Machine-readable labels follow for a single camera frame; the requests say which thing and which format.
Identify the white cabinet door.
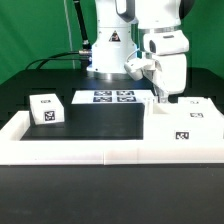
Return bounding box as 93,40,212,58
171,97,224,124

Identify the white marker base plate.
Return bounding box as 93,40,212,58
72,90,154,104

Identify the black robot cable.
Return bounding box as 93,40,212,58
25,50,93,71

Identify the white U-shaped fence frame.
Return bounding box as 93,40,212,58
0,111,224,165

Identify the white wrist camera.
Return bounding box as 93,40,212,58
124,58,155,81

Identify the white cabinet body box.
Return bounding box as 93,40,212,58
143,100,224,142

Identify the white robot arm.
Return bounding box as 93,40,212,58
87,0,195,103

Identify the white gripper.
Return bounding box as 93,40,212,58
143,30,189,103

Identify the white cabinet top block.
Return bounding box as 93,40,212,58
29,94,65,125

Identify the black ribbed hose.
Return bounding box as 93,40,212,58
73,0,92,51

